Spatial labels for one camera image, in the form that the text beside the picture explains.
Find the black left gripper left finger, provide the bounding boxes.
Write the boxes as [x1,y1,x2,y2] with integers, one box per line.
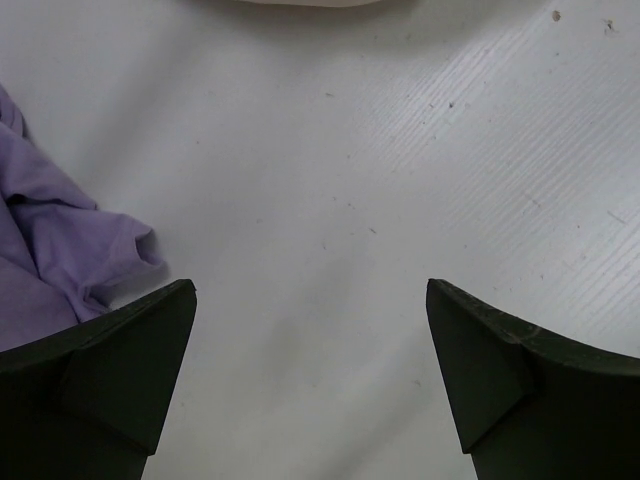
[1,279,197,479]

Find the beige trousers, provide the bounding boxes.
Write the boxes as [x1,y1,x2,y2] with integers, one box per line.
[234,0,380,9]

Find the purple t-shirt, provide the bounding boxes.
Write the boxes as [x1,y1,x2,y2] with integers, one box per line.
[1,92,163,350]

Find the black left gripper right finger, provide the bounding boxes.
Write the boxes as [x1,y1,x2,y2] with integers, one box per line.
[426,279,639,479]

